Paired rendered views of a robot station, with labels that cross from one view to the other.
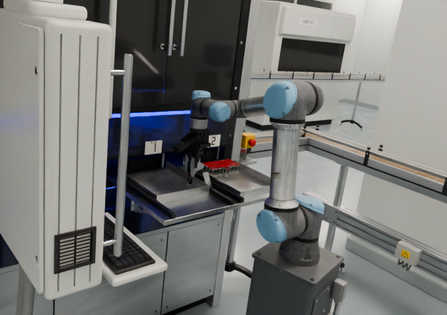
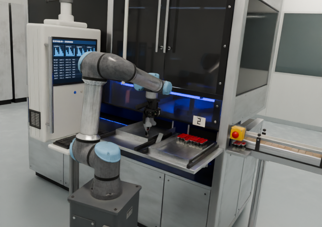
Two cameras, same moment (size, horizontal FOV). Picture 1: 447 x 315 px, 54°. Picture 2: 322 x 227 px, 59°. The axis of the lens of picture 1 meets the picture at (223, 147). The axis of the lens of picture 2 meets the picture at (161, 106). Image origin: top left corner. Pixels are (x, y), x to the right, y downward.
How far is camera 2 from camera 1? 204 cm
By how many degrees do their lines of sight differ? 71
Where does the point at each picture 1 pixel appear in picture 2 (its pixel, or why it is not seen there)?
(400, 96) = not seen: outside the picture
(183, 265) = (176, 208)
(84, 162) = (35, 81)
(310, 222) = (91, 158)
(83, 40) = (33, 30)
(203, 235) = (192, 195)
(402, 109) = not seen: outside the picture
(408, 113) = not seen: outside the picture
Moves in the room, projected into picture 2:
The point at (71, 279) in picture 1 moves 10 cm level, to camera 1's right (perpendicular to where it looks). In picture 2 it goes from (34, 131) to (32, 137)
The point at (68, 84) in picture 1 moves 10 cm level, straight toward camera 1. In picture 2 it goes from (30, 47) to (12, 46)
